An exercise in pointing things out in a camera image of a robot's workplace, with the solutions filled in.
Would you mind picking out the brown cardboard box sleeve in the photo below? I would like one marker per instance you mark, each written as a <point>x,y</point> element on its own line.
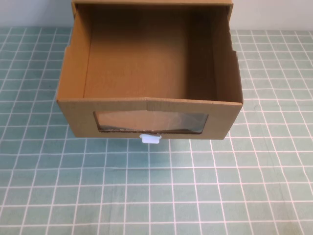
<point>146,2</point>

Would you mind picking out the green white checked tablecloth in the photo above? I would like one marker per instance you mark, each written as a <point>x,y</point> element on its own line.
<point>156,191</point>

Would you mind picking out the brown cardboard drawer with window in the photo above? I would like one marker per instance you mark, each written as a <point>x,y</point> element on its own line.
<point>137,73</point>

